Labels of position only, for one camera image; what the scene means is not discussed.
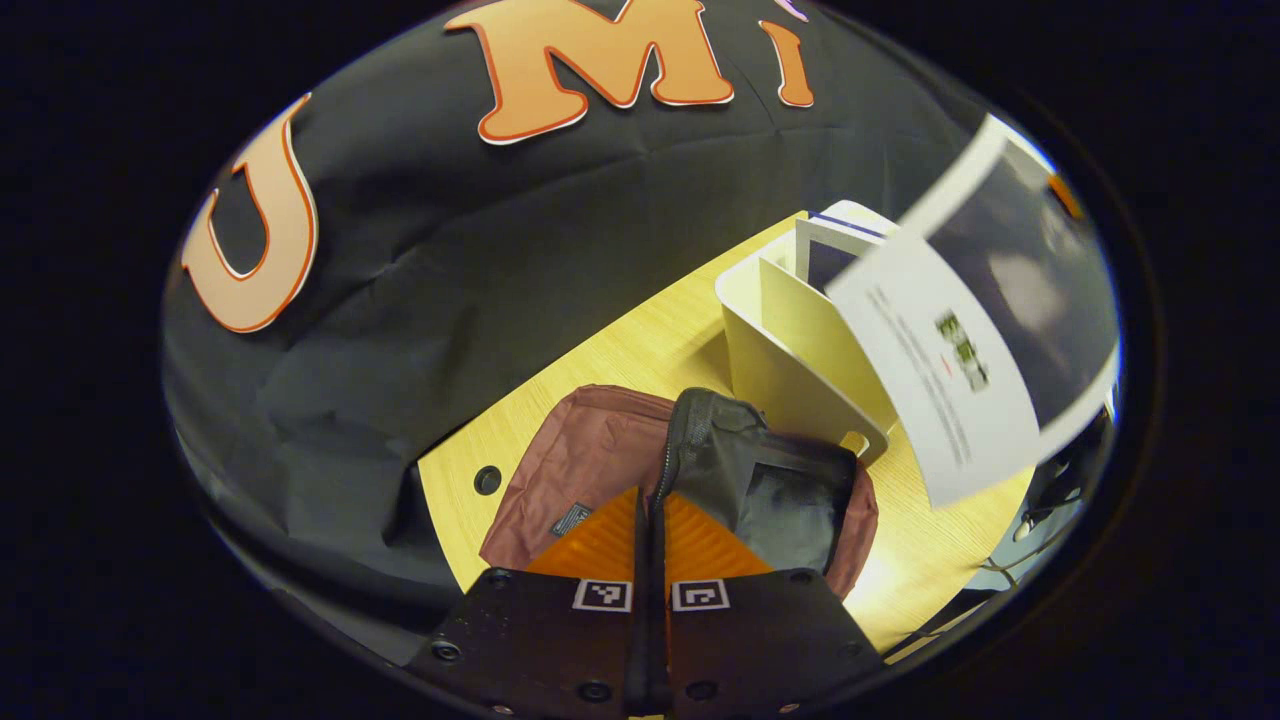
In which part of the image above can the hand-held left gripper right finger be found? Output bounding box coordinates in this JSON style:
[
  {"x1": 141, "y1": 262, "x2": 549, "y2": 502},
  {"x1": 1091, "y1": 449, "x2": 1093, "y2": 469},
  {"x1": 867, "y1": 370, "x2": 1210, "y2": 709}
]
[{"x1": 650, "y1": 490, "x2": 886, "y2": 720}]

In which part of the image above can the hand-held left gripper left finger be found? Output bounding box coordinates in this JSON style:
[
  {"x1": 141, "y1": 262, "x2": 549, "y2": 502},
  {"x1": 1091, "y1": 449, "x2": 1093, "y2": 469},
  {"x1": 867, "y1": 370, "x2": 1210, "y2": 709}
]
[{"x1": 405, "y1": 485, "x2": 651, "y2": 720}]

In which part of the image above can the maroon schoolbag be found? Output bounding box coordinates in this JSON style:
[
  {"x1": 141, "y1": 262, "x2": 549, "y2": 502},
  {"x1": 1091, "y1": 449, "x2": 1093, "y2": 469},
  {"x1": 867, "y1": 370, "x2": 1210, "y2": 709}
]
[{"x1": 480, "y1": 385, "x2": 881, "y2": 601}]

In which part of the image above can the white spine book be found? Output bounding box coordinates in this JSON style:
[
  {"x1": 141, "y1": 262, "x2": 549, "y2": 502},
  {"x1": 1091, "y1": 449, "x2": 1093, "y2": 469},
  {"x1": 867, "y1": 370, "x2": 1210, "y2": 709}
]
[{"x1": 825, "y1": 113, "x2": 1121, "y2": 511}]

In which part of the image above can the blue spine book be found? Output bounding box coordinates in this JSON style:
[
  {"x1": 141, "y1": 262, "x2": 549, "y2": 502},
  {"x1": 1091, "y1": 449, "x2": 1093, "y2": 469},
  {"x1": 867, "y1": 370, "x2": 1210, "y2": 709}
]
[{"x1": 795, "y1": 212, "x2": 891, "y2": 296}]

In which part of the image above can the white bookshelf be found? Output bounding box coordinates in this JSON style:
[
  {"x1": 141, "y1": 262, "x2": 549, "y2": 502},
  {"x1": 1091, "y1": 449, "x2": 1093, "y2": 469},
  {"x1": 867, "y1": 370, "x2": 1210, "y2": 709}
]
[{"x1": 715, "y1": 200, "x2": 901, "y2": 466}]

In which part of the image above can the black backdrop cloth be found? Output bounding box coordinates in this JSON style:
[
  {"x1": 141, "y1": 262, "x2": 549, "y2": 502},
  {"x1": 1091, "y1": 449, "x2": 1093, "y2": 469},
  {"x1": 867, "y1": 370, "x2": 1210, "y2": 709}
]
[{"x1": 165, "y1": 0, "x2": 1001, "y2": 661}]

